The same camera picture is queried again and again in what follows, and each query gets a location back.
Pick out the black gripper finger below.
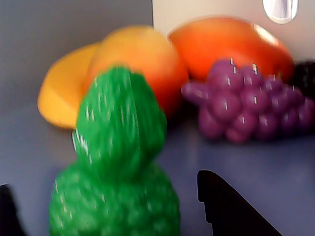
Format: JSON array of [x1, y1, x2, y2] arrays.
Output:
[[0, 183, 24, 236], [197, 169, 284, 236]]

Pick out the green toy pineapple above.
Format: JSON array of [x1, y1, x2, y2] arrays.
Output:
[[48, 64, 182, 236]]

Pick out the blue wooden toy kitchen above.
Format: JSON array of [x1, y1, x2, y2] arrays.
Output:
[[0, 0, 315, 236]]

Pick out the purple toy grapes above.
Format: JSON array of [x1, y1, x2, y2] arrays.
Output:
[[181, 58, 315, 145]]

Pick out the yellow toy banana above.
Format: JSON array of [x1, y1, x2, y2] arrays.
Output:
[[37, 41, 102, 130]]

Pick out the dark toy grapes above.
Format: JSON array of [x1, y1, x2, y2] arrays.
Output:
[[292, 60, 315, 92]]

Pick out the orange red toy mango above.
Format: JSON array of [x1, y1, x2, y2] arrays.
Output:
[[168, 15, 295, 82]]

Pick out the yellow orange toy mango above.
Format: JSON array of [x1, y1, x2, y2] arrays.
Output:
[[85, 25, 190, 120]]

